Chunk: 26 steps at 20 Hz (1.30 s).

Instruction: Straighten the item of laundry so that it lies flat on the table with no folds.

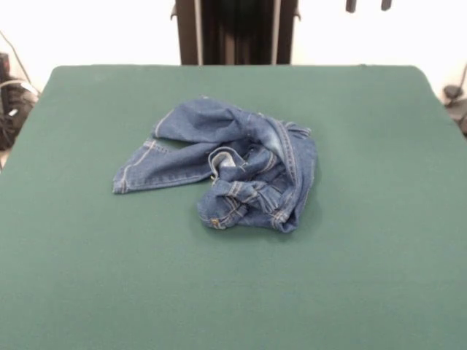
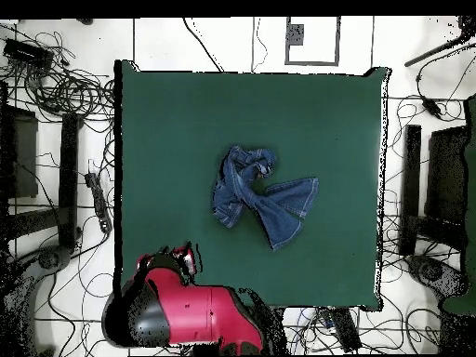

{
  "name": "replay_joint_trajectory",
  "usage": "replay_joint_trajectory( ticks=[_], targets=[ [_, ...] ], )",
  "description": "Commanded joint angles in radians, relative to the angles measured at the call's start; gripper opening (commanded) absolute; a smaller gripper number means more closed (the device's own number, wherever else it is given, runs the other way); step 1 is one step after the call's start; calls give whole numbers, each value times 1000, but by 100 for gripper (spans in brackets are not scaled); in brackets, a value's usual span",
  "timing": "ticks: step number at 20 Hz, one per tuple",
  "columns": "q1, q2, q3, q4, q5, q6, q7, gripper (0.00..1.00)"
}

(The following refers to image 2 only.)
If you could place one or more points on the blue denim jeans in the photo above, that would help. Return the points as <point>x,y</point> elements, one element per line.
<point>275,212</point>

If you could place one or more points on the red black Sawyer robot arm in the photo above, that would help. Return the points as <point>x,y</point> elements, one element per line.
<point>193,312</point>

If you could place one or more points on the dark flat panel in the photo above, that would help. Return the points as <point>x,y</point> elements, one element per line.
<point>446,174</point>
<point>24,156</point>

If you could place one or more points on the dark green table cloth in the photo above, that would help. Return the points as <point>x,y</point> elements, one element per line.
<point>297,111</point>

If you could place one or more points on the black power strip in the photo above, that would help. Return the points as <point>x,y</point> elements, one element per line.
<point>99,202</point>
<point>346,329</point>

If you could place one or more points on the black wheeled chair base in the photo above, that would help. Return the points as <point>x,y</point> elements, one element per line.
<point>50,258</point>
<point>433,273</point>

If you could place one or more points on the black power adapter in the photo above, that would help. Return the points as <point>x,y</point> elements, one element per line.
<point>431,106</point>

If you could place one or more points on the black tripod pole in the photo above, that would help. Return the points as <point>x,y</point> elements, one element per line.
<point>431,54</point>

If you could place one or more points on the black electronics box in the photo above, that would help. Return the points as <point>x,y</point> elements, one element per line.
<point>28,54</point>

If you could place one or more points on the black stand base frame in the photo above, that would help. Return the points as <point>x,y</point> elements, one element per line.
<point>412,178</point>
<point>68,178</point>

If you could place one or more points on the grey square floor frame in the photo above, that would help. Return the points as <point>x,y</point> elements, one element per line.
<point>295,35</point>

